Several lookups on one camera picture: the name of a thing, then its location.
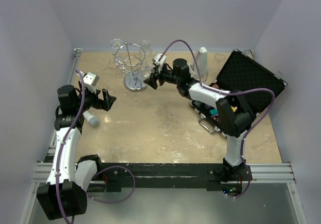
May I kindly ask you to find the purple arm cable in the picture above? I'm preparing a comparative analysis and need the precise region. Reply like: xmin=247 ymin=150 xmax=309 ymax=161
xmin=55 ymin=69 xmax=136 ymax=224
xmin=162 ymin=39 xmax=276 ymax=199

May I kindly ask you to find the clear glass on rack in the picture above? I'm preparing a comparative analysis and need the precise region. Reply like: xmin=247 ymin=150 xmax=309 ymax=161
xmin=109 ymin=38 xmax=124 ymax=68

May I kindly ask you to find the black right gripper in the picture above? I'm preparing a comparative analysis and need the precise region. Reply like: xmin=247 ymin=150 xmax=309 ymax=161
xmin=145 ymin=62 xmax=181 ymax=89

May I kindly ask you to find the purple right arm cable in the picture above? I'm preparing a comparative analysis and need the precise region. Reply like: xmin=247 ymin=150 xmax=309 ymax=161
xmin=162 ymin=39 xmax=276 ymax=199

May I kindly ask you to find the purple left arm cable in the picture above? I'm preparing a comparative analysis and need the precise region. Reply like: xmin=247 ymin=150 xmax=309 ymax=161
xmin=55 ymin=69 xmax=136 ymax=224

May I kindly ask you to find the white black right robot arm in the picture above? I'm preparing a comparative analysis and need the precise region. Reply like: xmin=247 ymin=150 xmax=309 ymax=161
xmin=144 ymin=58 xmax=254 ymax=182

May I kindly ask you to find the black poker chip case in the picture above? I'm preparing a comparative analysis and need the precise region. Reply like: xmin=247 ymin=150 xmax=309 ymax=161
xmin=191 ymin=49 xmax=287 ymax=132

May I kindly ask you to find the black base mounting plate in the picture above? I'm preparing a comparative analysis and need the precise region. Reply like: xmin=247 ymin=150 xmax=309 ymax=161
xmin=90 ymin=163 xmax=252 ymax=192

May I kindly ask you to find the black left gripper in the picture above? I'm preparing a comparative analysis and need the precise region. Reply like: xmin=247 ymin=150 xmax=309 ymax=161
xmin=75 ymin=85 xmax=116 ymax=113

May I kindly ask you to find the chrome wine glass rack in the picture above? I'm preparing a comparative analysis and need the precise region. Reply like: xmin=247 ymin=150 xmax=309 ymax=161
xmin=108 ymin=41 xmax=147 ymax=92

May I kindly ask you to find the tall clear flute glass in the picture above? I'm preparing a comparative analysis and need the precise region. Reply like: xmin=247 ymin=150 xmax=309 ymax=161
xmin=139 ymin=40 xmax=152 ymax=62

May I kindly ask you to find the ribbed clear glass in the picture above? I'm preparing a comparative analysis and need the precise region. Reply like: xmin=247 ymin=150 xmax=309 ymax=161
xmin=139 ymin=62 xmax=153 ymax=80

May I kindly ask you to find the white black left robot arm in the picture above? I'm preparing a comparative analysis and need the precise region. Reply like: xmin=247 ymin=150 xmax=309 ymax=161
xmin=37 ymin=85 xmax=116 ymax=220

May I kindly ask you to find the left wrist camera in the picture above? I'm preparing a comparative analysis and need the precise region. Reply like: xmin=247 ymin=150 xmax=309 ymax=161
xmin=83 ymin=72 xmax=99 ymax=87

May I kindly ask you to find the white grey microphone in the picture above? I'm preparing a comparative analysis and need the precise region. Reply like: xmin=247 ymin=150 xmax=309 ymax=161
xmin=83 ymin=111 xmax=99 ymax=127

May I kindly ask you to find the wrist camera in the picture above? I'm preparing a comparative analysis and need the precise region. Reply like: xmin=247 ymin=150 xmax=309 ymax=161
xmin=152 ymin=53 xmax=167 ymax=66
xmin=83 ymin=72 xmax=99 ymax=87

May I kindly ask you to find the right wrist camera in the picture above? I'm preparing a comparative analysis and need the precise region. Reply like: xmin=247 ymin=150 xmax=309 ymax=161
xmin=152 ymin=53 xmax=167 ymax=66

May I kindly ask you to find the white metronome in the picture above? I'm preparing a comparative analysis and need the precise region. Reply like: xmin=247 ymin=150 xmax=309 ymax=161
xmin=189 ymin=47 xmax=208 ymax=82

